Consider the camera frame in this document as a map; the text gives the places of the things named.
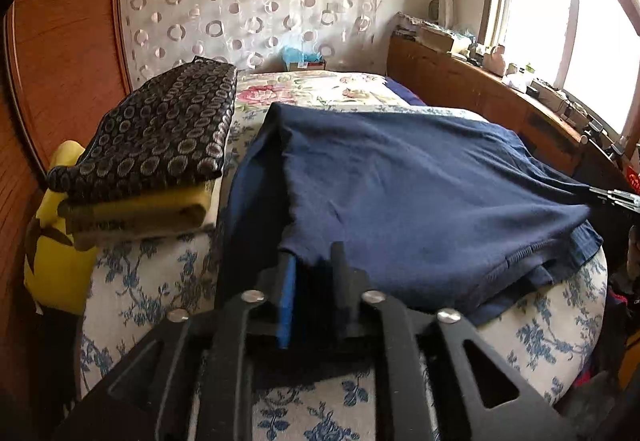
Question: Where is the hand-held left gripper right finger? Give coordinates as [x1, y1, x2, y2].
[330, 241, 576, 441]

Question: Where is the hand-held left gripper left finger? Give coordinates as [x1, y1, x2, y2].
[52, 253, 298, 441]

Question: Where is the navy printed t-shirt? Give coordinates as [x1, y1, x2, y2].
[215, 101, 606, 328]

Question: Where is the blue floral bed cover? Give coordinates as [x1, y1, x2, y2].
[75, 71, 609, 441]

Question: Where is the yellow folded cloth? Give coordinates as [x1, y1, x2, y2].
[57, 181, 217, 238]

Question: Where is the colourful floral bedspread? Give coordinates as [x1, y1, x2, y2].
[234, 71, 401, 112]

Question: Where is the dark circle-patterned folded cloth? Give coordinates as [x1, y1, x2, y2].
[46, 56, 239, 205]

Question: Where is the dark blue blanket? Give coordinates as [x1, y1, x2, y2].
[387, 77, 429, 108]

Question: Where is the yellow folded blanket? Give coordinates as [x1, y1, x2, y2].
[22, 141, 102, 317]

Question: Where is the small cardboard box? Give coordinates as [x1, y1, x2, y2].
[286, 58, 328, 72]

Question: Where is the long wooden cabinet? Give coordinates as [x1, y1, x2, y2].
[387, 36, 602, 178]

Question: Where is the teal plastic bag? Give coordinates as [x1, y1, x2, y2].
[279, 46, 322, 66]

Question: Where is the wooden wardrobe door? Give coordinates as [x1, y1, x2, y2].
[0, 86, 51, 372]
[5, 0, 134, 174]

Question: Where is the pile of papers and boxes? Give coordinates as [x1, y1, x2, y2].
[395, 12, 477, 58]

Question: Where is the beige figurine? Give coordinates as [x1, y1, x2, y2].
[485, 45, 509, 76]

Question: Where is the bright window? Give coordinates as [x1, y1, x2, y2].
[479, 0, 640, 138]

